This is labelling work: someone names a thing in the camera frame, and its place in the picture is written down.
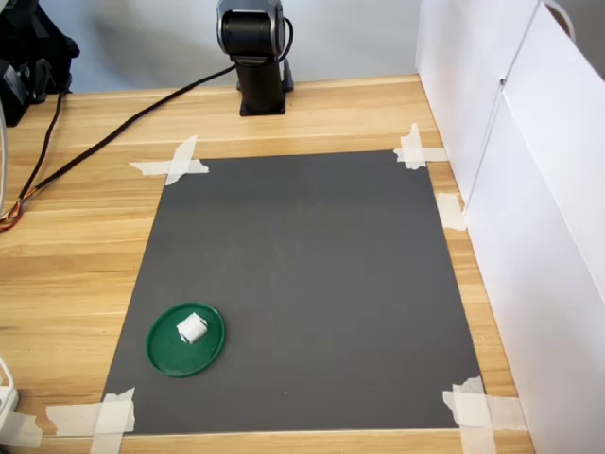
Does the white partition panel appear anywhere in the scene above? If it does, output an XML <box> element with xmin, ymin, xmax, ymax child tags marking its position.
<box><xmin>465</xmin><ymin>0</ymin><xmax>605</xmax><ymax>454</ymax></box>
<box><xmin>414</xmin><ymin>0</ymin><xmax>541</xmax><ymax>204</ymax></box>

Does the small white bracket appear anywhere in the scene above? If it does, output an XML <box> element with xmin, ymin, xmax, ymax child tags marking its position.
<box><xmin>0</xmin><ymin>354</ymin><xmax>20</xmax><ymax>426</ymax></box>

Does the thick black braided cable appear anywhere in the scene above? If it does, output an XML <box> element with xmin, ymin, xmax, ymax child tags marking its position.
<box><xmin>0</xmin><ymin>63</ymin><xmax>240</xmax><ymax>233</ymax></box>

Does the black equipment box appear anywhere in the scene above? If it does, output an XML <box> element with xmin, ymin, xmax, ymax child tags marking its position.
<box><xmin>0</xmin><ymin>0</ymin><xmax>81</xmax><ymax>128</ymax></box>

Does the round green lid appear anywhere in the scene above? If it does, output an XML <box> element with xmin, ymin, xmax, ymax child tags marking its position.
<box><xmin>145</xmin><ymin>302</ymin><xmax>227</xmax><ymax>379</ymax></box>

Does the thin black cable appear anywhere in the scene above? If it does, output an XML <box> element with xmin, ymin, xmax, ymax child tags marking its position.
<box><xmin>17</xmin><ymin>89</ymin><xmax>66</xmax><ymax>202</ymax></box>

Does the small white plastic terminal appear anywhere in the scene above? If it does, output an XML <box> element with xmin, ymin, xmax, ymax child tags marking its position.
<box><xmin>176</xmin><ymin>311</ymin><xmax>209</xmax><ymax>345</ymax></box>

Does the white masking tape strip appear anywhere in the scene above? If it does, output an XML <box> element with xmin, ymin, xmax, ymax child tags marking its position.
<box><xmin>0</xmin><ymin>410</ymin><xmax>43</xmax><ymax>448</ymax></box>
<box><xmin>452</xmin><ymin>375</ymin><xmax>497</xmax><ymax>454</ymax></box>
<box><xmin>45</xmin><ymin>401</ymin><xmax>136</xmax><ymax>437</ymax></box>
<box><xmin>435</xmin><ymin>192</ymin><xmax>468</xmax><ymax>232</ymax></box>
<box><xmin>128</xmin><ymin>158</ymin><xmax>211</xmax><ymax>177</ymax></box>
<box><xmin>89</xmin><ymin>387</ymin><xmax>136</xmax><ymax>454</ymax></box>
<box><xmin>441</xmin><ymin>390</ymin><xmax>528</xmax><ymax>434</ymax></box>
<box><xmin>400</xmin><ymin>122</ymin><xmax>426</xmax><ymax>171</ymax></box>
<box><xmin>164</xmin><ymin>135</ymin><xmax>199</xmax><ymax>186</ymax></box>
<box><xmin>392</xmin><ymin>147</ymin><xmax>448</xmax><ymax>165</ymax></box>

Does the dark grey mat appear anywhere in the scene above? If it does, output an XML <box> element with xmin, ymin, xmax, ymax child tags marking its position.
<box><xmin>101</xmin><ymin>149</ymin><xmax>486</xmax><ymax>436</ymax></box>

